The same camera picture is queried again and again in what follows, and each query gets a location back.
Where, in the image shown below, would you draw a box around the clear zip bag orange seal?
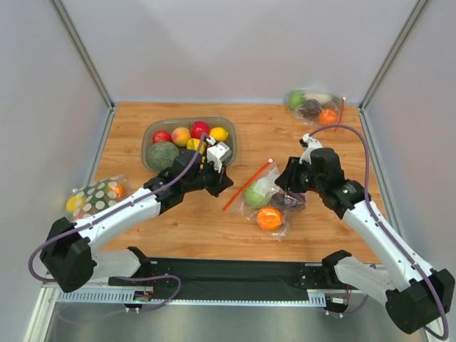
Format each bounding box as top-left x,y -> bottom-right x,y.
222,159 -> 306,241

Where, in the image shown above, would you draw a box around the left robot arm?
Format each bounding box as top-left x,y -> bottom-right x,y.
40,143 -> 234,293

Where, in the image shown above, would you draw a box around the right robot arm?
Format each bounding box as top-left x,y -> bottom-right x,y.
275,147 -> 455,334

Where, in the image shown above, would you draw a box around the fake purple grapes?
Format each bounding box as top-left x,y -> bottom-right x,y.
269,190 -> 306,210

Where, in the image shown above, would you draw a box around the fake green cabbage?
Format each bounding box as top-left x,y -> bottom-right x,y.
244,180 -> 271,209

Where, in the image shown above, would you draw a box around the fake yellow pepper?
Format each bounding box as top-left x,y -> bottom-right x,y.
186,138 -> 207,155

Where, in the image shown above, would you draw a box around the fake orange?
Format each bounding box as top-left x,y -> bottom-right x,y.
256,206 -> 283,232

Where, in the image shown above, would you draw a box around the fake yellow lemon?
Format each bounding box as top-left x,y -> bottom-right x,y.
209,127 -> 229,142

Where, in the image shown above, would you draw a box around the fake peach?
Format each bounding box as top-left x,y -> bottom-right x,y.
171,127 -> 191,147

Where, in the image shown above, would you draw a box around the fake green melon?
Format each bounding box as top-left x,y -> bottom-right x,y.
146,141 -> 180,173

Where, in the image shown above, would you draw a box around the fake red pomegranate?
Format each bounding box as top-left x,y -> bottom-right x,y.
190,120 -> 211,139

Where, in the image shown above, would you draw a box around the fake red apple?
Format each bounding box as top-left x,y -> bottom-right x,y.
152,130 -> 172,144

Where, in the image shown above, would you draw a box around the far zip bag with food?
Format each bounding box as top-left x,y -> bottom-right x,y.
284,88 -> 346,128

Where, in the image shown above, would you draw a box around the zip bag with food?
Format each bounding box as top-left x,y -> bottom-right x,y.
66,175 -> 131,222
284,88 -> 346,128

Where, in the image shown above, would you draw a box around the left zip bag with food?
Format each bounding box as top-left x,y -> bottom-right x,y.
66,175 -> 131,222

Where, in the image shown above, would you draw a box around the grey plastic fruit bowl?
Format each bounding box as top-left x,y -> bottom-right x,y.
142,117 -> 237,173

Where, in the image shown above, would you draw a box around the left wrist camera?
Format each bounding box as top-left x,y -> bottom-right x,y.
206,142 -> 232,173

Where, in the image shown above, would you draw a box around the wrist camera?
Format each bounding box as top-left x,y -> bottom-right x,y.
299,133 -> 323,164
206,142 -> 232,173

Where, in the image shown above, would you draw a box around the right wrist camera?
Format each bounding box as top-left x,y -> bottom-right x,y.
299,133 -> 323,164

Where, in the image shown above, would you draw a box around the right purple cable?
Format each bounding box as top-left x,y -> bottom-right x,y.
308,123 -> 449,341

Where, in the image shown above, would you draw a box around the purple cable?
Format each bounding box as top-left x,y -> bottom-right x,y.
28,132 -> 214,314
308,123 -> 449,341

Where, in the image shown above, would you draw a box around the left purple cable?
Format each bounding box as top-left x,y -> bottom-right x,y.
28,132 -> 214,314

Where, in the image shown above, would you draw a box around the white slotted cable duct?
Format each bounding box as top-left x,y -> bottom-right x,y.
56,289 -> 348,308

